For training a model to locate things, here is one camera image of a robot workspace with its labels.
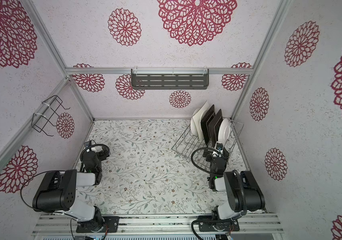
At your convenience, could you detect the black plate with gold rim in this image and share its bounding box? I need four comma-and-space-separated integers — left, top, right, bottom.
209, 109, 223, 148

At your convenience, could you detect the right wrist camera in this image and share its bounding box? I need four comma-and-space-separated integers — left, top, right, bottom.
216, 142, 224, 155

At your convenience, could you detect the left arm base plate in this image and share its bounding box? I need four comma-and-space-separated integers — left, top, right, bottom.
76, 217, 119, 233

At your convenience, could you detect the grey wall shelf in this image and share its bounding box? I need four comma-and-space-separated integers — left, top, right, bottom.
130, 69, 210, 90

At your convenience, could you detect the wire dish rack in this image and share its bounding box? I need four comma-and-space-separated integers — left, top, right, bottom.
172, 120, 247, 172

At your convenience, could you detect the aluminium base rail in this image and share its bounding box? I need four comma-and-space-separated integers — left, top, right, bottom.
31, 213, 284, 237

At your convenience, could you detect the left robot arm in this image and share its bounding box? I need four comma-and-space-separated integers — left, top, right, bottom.
32, 141, 110, 233

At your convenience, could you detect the black wire wall basket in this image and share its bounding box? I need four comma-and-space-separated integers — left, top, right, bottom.
31, 95, 70, 137

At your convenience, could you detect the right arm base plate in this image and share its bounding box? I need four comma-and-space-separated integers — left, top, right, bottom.
197, 216, 240, 232

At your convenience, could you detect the large black square plate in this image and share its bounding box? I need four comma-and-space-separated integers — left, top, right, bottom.
201, 105, 216, 146

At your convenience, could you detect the white round plate front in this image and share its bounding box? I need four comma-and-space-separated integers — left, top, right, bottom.
218, 119, 231, 145

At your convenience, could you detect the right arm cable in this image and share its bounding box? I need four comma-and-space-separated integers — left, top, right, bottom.
190, 146, 248, 240

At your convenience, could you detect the white square plate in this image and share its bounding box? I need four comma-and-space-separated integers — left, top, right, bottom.
193, 101, 210, 141

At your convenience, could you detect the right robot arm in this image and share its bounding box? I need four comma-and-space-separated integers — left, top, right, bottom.
203, 148, 266, 221

